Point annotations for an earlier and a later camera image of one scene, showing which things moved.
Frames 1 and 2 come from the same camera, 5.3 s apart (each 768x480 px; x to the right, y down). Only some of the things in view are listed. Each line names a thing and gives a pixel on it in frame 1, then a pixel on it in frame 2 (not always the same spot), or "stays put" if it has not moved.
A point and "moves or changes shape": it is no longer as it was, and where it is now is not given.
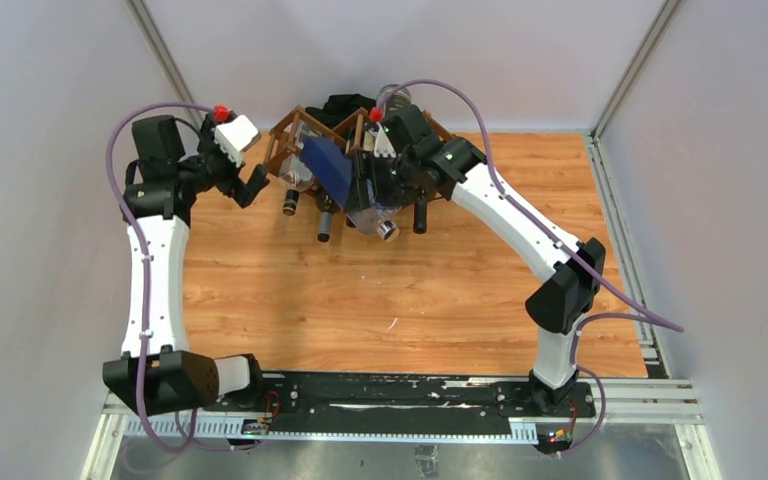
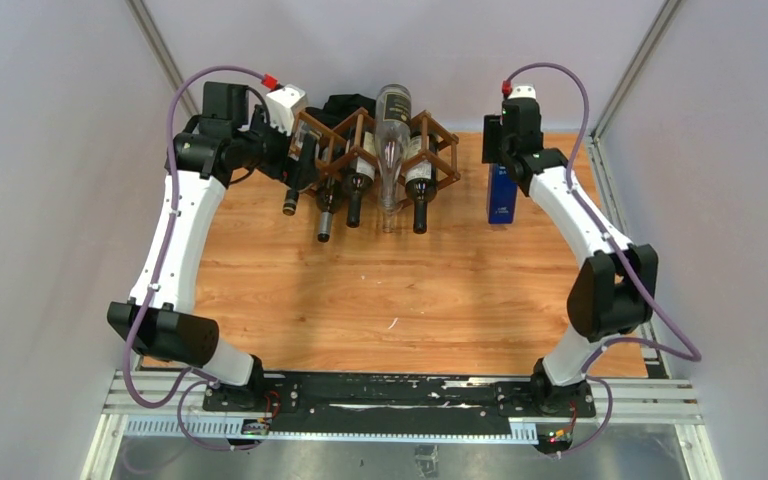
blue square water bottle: (331, 163) moves or changes shape
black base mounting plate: (401, 402) stays put
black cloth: (339, 108) stays put
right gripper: (380, 195) to (493, 134)
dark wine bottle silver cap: (326, 206) stays put
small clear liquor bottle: (295, 172) stays put
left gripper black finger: (257, 181) to (307, 175)
